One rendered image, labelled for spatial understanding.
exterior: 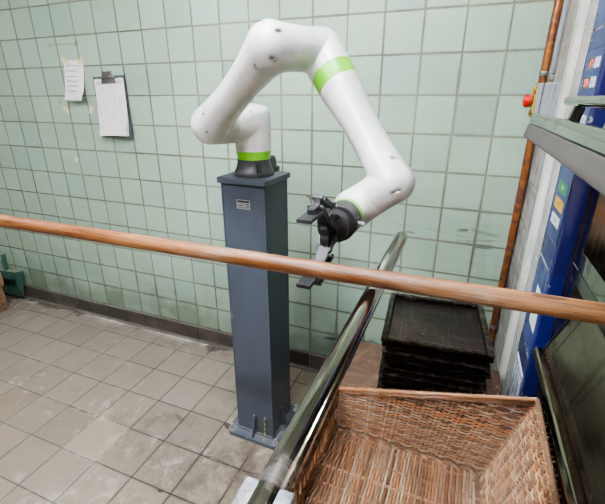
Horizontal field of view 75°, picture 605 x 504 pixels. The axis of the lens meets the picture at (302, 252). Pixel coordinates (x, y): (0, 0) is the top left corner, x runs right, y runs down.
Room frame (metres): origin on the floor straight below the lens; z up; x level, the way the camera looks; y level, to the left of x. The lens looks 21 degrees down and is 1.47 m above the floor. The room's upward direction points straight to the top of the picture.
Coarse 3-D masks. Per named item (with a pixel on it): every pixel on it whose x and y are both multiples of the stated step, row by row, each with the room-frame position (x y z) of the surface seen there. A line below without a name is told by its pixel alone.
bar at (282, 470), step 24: (384, 264) 0.69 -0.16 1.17; (360, 312) 0.51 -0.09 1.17; (360, 336) 0.46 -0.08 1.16; (336, 360) 0.40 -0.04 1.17; (312, 384) 0.36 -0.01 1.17; (336, 384) 0.36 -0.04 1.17; (312, 408) 0.32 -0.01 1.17; (288, 432) 0.29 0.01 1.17; (312, 432) 0.29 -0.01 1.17; (288, 456) 0.26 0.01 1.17; (264, 480) 0.24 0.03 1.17; (288, 480) 0.24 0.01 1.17
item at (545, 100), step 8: (536, 88) 1.28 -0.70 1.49; (544, 88) 1.27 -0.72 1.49; (552, 88) 1.26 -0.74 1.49; (560, 88) 1.25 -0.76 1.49; (536, 96) 1.28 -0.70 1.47; (544, 96) 1.27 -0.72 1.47; (552, 96) 1.26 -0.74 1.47; (536, 104) 1.27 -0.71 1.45; (544, 104) 1.26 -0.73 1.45; (552, 104) 1.26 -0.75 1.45; (528, 112) 1.35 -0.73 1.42; (536, 112) 1.27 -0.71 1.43; (544, 112) 1.26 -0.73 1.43; (552, 112) 1.25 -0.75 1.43
